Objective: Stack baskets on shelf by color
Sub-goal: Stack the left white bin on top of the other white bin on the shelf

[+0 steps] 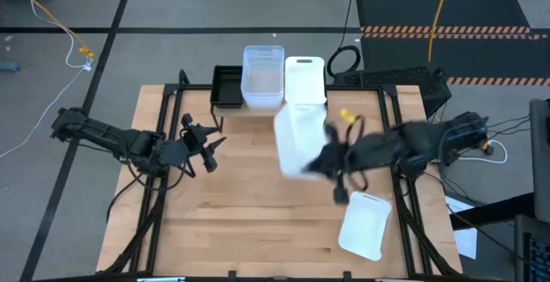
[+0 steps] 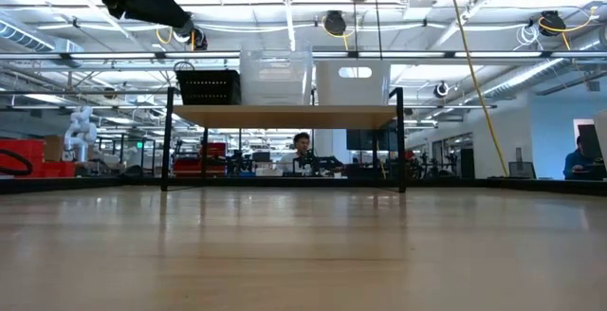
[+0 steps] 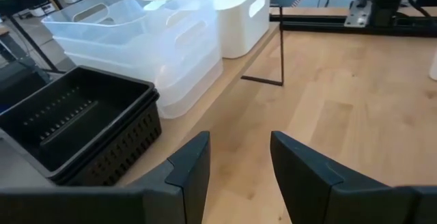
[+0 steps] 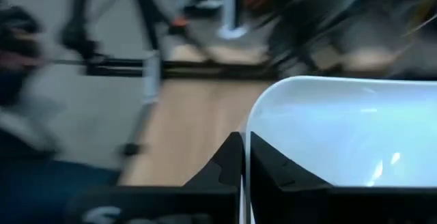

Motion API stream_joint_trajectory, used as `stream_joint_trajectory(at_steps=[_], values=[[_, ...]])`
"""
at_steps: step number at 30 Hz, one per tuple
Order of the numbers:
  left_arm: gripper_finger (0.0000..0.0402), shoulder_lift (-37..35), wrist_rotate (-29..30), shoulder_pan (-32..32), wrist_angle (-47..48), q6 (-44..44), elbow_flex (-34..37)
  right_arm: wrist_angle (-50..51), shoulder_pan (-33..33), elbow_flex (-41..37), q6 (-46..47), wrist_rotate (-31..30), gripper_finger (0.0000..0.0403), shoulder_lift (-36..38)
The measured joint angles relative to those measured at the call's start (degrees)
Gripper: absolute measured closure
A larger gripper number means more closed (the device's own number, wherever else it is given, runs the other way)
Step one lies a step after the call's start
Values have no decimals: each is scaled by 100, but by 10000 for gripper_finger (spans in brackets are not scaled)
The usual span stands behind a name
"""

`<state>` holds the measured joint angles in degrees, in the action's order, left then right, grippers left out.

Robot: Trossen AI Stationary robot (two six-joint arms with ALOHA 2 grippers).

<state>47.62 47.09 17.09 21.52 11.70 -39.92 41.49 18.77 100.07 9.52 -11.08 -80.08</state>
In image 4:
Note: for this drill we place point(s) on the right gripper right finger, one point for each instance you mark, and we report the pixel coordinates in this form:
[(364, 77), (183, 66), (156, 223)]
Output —
[(273, 172)]

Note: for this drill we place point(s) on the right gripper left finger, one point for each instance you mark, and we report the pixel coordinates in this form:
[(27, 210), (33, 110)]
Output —
[(225, 162)]

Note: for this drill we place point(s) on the white plastic basket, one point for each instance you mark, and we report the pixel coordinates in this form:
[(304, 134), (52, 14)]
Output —
[(341, 132)]

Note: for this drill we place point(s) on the person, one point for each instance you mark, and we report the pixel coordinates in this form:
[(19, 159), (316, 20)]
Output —
[(51, 196)]

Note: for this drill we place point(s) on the black aluminium table frame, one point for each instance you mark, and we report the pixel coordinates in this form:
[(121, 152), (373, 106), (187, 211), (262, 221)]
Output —
[(205, 68)]

